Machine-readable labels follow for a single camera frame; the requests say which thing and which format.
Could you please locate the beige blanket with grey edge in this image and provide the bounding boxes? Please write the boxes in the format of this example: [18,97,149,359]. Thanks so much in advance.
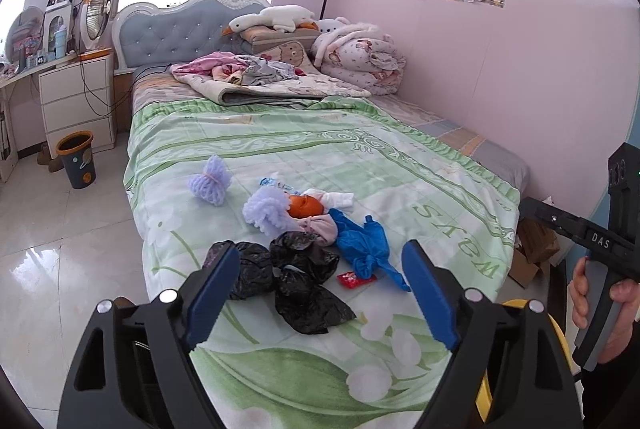
[175,68,373,106]

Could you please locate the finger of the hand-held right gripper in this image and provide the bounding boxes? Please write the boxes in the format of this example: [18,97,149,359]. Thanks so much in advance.
[518,197,585,241]

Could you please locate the orange and white electric fan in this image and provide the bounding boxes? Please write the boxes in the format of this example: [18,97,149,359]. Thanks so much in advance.
[79,0,115,57]

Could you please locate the blue and white snack wrapper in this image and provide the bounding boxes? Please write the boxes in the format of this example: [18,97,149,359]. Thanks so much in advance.
[258,176,296,192]

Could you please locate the white bunny plush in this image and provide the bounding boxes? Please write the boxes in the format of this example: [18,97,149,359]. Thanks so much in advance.
[317,16,352,36]

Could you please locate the white desk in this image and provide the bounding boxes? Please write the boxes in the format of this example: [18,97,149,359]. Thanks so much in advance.
[0,59,57,182]

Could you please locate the brown-edged pillow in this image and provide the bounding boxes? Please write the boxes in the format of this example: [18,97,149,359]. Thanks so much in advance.
[240,25,321,46]

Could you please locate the blue plastic bag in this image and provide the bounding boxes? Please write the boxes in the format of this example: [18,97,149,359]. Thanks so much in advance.
[327,208,412,292]

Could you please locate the navy bin with orange rim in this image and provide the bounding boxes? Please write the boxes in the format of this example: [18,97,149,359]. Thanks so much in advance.
[55,130,97,190]

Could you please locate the white desktop organizer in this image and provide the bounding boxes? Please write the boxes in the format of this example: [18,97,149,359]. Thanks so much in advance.
[42,2,75,60]

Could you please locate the red candy wrapper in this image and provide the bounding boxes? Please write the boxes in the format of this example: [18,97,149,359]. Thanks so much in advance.
[337,271,377,288]

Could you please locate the yellow bucket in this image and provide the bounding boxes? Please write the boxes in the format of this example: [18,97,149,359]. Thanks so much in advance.
[472,299,571,429]

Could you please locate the blue tufted bed headboard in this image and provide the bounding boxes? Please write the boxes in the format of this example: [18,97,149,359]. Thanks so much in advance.
[111,0,273,72]

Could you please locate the pink desk fan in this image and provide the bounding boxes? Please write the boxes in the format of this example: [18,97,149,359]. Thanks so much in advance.
[4,6,46,60]

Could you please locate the cardboard box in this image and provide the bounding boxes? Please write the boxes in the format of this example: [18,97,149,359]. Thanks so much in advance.
[507,216,561,290]

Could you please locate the brown slipper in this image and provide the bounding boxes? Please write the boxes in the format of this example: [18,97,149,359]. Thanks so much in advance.
[38,142,64,173]

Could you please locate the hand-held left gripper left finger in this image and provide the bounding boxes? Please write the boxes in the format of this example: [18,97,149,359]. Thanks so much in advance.
[57,240,241,429]

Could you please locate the green floral quilt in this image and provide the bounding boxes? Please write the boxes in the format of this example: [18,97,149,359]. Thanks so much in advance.
[122,96,521,429]

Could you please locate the white tissue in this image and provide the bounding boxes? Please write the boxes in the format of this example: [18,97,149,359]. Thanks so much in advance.
[305,189,355,212]

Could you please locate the white drawer nightstand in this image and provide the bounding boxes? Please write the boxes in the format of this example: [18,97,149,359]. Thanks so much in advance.
[39,52,118,160]

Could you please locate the orange peel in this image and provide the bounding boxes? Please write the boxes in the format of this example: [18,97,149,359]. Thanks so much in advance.
[286,193,328,219]

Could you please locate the black cable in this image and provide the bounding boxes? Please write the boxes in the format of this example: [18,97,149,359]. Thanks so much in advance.
[79,54,132,118]

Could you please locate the pink plastic bag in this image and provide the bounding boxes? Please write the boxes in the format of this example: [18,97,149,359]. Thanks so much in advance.
[290,213,341,250]

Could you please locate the white goose plush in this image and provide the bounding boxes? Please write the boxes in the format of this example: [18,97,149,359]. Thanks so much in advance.
[222,5,318,35]

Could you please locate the person's right hand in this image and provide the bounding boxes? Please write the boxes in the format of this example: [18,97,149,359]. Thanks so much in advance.
[567,255,640,349]

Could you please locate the person's right forearm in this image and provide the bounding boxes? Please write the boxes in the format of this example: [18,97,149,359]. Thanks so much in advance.
[582,316,640,429]

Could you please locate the bow-shaped purple foam net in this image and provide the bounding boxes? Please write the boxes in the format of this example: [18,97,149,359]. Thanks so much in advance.
[186,155,232,207]

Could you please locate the folded pink print quilt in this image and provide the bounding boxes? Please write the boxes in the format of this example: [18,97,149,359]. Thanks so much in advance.
[310,23,407,95]

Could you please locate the pastel patchwork bed sheet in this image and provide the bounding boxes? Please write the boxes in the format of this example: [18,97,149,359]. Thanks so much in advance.
[372,94,531,195]

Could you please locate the black plastic bag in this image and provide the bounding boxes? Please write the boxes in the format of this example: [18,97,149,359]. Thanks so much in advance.
[204,240,275,302]
[270,231,341,285]
[274,266,357,335]

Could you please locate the pink garment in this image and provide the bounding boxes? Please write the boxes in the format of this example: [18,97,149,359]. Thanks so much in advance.
[171,52,247,81]

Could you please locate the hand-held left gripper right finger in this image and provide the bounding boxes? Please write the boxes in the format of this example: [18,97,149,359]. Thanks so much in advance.
[401,239,583,429]

